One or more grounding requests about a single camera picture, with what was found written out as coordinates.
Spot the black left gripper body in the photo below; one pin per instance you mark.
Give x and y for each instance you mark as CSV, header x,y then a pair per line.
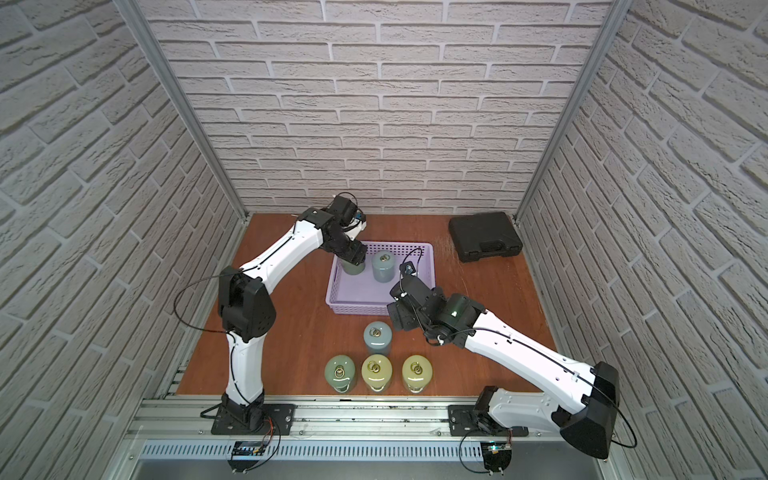
x,y
351,252

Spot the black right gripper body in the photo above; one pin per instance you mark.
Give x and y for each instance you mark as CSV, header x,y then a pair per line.
x,y
406,323

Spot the green tea canister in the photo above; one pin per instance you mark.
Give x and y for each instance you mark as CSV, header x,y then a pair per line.
x,y
352,269
340,374

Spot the blue tea canister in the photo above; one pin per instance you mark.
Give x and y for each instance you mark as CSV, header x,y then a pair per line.
x,y
378,337
383,266

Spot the yellow-green tea canister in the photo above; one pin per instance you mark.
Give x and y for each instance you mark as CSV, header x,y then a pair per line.
x,y
416,373
377,372

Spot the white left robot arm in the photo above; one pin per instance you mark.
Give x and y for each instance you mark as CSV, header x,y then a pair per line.
x,y
248,313

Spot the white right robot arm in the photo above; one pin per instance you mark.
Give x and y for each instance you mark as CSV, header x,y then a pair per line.
x,y
586,397

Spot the lavender perforated plastic basket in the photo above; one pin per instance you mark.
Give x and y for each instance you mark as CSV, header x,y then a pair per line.
x,y
361,294

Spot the black plastic tool case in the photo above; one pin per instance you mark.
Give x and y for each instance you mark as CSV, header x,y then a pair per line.
x,y
484,235

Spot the right controller board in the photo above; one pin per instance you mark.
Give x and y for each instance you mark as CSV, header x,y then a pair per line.
x,y
496,457

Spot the controller board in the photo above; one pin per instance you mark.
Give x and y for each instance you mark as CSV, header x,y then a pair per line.
x,y
246,456
496,457

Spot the left controller board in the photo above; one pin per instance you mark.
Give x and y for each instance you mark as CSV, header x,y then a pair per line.
x,y
246,456

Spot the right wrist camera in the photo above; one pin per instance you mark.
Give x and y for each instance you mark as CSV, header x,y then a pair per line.
x,y
408,268

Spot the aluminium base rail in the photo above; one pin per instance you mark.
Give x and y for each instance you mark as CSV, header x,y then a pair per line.
x,y
335,428

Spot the aluminium corner frame post left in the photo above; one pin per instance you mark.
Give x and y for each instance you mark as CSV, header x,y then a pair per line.
x,y
140,28

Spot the aluminium corner frame post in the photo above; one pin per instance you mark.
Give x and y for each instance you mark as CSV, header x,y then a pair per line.
x,y
613,21
140,28

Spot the aluminium corner frame post right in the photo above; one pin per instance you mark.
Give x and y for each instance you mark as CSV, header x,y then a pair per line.
x,y
613,21

